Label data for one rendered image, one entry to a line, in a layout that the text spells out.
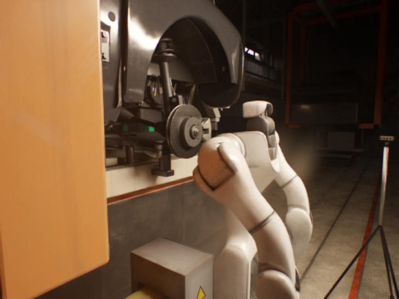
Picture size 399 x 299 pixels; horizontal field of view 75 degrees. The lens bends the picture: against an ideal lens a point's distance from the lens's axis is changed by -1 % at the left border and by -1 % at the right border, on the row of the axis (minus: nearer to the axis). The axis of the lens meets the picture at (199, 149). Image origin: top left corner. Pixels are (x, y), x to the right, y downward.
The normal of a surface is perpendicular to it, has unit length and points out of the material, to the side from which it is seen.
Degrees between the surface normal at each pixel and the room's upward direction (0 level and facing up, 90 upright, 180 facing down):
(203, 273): 90
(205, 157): 71
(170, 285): 90
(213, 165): 78
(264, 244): 96
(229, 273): 90
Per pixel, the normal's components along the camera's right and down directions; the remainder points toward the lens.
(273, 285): -0.39, -0.07
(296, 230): -0.44, 0.31
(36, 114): 0.81, 0.06
